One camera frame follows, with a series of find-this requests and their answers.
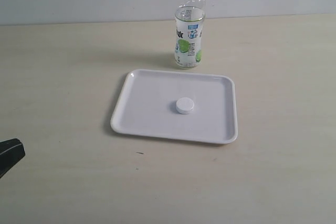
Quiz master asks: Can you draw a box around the white bottle cap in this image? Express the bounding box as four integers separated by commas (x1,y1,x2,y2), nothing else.
175,97,195,114

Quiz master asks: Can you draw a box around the clear plastic drink bottle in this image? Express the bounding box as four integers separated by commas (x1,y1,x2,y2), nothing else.
174,0,205,68

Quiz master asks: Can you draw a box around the white plastic tray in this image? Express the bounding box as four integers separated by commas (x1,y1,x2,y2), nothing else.
110,69,238,145

